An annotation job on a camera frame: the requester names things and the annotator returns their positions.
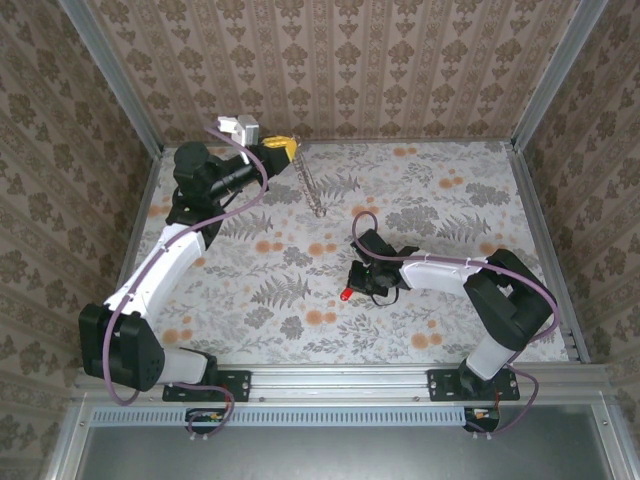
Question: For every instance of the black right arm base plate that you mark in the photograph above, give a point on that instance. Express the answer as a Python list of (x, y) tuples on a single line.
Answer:
[(442, 385)]

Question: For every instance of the aluminium side rail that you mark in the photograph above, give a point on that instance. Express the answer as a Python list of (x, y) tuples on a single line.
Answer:
[(532, 200), (142, 200)]

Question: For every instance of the black connector box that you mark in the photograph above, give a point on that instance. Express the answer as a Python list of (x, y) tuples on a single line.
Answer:
[(205, 420), (482, 419)]

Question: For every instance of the grey metal panel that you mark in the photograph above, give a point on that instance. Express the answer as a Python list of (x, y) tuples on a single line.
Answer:
[(350, 455)]

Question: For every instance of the aluminium frame post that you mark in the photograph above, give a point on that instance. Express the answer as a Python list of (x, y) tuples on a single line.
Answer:
[(112, 75), (557, 75)]

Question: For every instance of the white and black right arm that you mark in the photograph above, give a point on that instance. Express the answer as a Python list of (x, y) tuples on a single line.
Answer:
[(505, 300)]

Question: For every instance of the red key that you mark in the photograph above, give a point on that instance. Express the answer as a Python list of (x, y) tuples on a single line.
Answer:
[(346, 295)]

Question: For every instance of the floral patterned table cover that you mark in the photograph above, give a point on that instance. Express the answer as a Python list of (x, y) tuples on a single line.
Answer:
[(300, 310)]

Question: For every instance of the aluminium frame rail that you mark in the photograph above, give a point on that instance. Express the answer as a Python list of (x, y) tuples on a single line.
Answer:
[(340, 382)]

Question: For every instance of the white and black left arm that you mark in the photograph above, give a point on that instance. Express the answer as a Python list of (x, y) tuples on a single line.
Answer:
[(170, 265)]

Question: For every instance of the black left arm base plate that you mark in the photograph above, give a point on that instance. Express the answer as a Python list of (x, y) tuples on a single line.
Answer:
[(235, 385)]

